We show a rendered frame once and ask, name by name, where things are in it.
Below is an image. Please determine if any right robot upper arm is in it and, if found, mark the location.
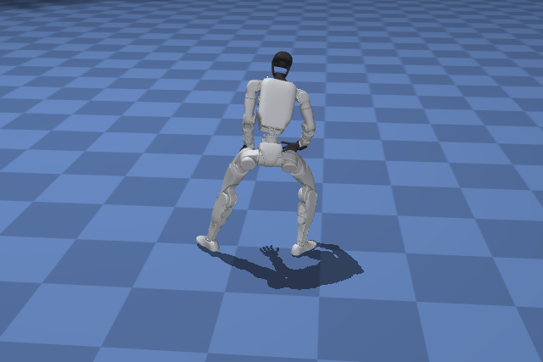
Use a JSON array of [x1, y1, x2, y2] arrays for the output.
[[295, 88, 316, 133]]

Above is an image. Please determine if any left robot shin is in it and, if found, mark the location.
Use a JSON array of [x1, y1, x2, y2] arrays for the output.
[[206, 192, 232, 242]]

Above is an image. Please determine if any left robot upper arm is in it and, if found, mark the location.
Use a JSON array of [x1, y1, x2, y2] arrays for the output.
[[244, 80, 262, 125]]

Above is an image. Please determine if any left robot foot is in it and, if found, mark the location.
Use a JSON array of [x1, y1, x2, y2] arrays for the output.
[[196, 236, 220, 252]]

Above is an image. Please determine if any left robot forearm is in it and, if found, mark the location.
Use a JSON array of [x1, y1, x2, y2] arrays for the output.
[[243, 116, 255, 149]]

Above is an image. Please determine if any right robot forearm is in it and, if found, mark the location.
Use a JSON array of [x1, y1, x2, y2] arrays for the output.
[[299, 129, 316, 148]]

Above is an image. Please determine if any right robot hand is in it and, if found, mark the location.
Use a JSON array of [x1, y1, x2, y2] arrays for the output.
[[281, 141, 307, 152]]

